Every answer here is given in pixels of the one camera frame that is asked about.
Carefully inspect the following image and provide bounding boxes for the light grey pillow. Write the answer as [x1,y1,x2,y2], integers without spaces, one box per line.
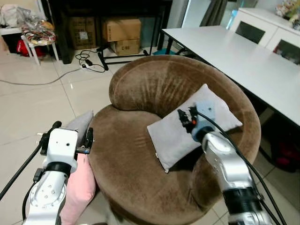
[147,83,243,173]
[63,110,94,147]

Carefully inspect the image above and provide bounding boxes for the pink pillow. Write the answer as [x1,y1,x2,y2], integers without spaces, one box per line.
[59,152,97,225]

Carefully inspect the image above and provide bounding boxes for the brown round velvet sofa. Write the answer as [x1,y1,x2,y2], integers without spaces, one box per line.
[88,55,262,225]

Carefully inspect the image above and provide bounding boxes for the teal floor mat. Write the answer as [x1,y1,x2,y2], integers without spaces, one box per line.
[155,48,188,57]

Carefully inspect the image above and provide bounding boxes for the dark red bag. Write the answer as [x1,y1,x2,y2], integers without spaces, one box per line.
[276,140,300,170]

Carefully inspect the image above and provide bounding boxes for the long white table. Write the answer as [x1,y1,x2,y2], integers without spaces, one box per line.
[161,26,300,126]

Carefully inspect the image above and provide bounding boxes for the white stool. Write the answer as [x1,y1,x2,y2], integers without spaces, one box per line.
[21,34,60,66]

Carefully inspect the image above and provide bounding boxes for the small printed cardboard box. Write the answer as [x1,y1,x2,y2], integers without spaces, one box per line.
[109,39,141,56]

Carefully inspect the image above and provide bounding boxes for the patterned clear plastic bag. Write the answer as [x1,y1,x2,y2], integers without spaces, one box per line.
[21,18,57,46]

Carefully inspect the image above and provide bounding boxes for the dark labelled cardboard box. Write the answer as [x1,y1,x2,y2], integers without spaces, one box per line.
[69,17,98,49]

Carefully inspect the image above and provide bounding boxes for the dark grey curtain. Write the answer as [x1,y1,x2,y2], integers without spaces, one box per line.
[201,0,229,27]

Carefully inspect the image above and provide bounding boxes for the white glass-door cabinet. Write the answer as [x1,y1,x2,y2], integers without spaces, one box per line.
[229,7,300,65]

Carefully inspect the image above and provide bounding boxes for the white plastic bag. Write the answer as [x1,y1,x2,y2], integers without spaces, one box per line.
[0,4,31,29]

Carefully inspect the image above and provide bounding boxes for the colourful ornament pile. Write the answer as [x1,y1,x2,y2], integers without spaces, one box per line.
[275,0,300,30]

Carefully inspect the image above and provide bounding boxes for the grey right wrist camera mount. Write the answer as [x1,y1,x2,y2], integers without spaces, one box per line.
[194,100,217,135]

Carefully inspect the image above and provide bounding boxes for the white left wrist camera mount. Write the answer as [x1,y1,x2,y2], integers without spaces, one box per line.
[47,128,79,165]

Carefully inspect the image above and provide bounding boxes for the thin grey floor cable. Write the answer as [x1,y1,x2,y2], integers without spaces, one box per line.
[0,67,84,87]

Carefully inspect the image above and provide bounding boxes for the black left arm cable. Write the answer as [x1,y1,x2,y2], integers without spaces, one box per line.
[0,134,48,222]

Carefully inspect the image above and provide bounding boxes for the black coiled power cable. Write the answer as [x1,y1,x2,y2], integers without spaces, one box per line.
[75,49,108,74]

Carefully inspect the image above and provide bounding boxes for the black metal desk frame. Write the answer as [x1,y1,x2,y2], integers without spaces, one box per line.
[46,0,173,65]

